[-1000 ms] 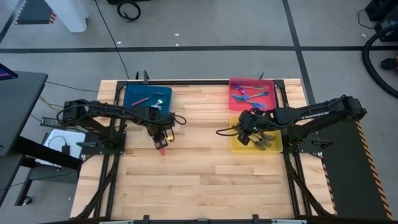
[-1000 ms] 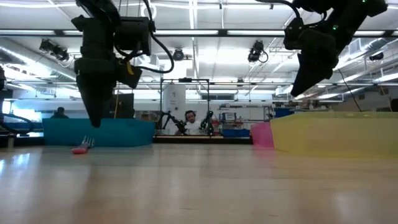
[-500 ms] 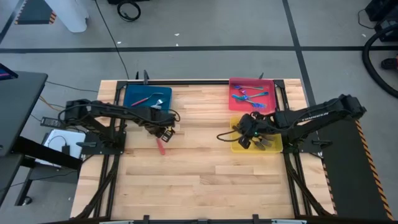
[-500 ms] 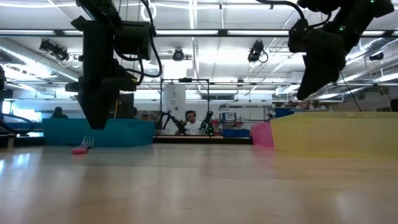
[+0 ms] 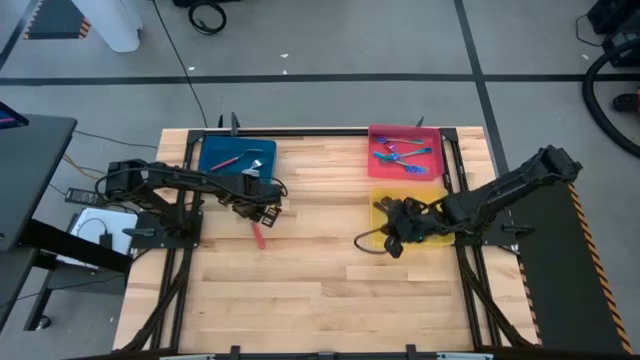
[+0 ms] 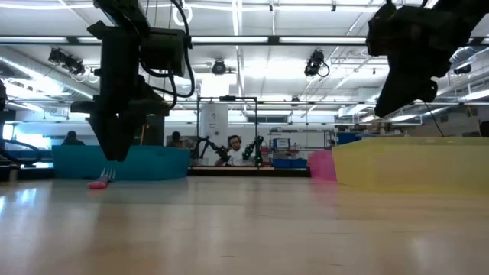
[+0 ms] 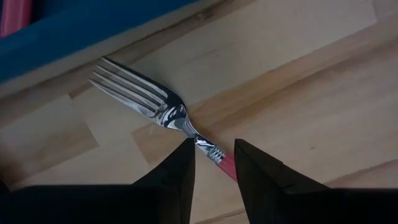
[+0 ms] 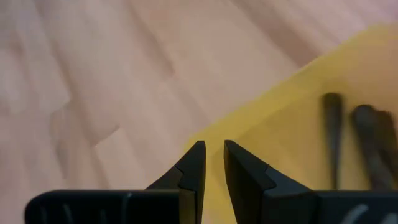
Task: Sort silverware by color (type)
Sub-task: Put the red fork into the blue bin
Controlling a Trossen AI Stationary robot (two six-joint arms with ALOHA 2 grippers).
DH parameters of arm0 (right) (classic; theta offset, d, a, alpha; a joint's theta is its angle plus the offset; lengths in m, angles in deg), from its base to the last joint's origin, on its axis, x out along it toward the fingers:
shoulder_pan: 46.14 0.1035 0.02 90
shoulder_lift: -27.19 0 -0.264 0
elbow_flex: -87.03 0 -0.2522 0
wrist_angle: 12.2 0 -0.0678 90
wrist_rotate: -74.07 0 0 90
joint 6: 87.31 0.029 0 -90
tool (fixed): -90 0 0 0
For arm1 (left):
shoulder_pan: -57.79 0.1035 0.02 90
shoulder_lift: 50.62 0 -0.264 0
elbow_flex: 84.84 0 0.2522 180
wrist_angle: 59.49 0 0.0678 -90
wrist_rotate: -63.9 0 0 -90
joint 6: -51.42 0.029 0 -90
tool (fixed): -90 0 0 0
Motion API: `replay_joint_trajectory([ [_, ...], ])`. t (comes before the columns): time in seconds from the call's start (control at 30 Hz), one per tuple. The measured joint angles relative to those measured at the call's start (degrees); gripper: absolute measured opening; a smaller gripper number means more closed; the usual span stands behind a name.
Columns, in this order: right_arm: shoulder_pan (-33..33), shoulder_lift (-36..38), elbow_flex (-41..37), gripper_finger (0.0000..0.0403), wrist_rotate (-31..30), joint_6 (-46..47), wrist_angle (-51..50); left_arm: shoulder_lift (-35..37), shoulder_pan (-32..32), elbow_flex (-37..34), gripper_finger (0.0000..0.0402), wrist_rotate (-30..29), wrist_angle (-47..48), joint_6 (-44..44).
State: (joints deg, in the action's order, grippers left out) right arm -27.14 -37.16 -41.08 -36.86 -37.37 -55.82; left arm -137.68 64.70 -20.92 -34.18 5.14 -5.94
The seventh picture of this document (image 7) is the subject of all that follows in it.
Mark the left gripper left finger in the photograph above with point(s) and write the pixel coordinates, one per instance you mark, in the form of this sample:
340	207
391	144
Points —
168	199

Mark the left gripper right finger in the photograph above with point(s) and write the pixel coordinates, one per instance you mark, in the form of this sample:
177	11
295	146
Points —
280	202

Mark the blue plastic bin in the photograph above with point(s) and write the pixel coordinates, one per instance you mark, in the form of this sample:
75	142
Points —
77	28

